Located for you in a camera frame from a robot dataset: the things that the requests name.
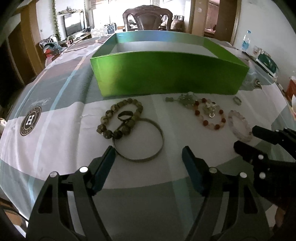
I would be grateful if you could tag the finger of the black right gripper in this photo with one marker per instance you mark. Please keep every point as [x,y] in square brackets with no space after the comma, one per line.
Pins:
[252,157]
[284,138]

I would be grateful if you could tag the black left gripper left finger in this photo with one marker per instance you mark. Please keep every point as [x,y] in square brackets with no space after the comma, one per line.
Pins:
[51,218]

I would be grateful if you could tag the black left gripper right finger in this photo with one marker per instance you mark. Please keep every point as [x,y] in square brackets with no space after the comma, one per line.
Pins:
[231,208]

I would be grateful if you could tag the pearl flower brooch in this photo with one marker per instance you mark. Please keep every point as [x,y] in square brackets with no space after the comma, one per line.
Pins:
[210,109]

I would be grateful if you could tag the thin metal bangle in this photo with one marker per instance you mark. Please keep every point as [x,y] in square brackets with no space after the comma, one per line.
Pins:
[144,144]

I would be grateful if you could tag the operator hand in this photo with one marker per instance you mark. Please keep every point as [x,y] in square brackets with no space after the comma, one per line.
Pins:
[279,216]

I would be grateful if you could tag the white bowl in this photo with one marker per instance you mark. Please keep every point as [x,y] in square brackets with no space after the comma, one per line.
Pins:
[293,103]

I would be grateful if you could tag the red orange box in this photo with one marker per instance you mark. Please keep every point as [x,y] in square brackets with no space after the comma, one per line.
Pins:
[291,89]

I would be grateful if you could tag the dark green box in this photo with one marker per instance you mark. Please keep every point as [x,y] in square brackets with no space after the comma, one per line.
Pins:
[267,63]

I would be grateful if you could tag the patterned grey white tablecloth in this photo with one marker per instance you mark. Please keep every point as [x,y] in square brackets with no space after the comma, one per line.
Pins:
[62,122]

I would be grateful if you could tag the plastic water bottle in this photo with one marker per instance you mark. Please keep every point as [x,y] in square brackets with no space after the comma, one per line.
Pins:
[246,41]

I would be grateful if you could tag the green stone pendant charm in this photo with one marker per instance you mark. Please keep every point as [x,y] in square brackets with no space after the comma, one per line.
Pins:
[187,100]

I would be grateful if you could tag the green cardboard box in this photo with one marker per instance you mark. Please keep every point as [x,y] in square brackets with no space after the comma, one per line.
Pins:
[162,62]

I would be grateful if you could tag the clutter pile of bags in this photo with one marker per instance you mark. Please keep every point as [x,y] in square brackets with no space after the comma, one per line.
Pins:
[51,47]

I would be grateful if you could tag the wooden tv cabinet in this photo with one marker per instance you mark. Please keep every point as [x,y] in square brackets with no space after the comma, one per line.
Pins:
[73,39]

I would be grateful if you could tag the hanging green vine garland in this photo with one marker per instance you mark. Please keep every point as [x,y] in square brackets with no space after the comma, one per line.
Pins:
[55,20]

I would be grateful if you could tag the dark wooden chair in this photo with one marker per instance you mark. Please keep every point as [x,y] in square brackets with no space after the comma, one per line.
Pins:
[147,17]

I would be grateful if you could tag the flat screen television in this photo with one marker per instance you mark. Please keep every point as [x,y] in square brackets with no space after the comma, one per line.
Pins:
[74,23]

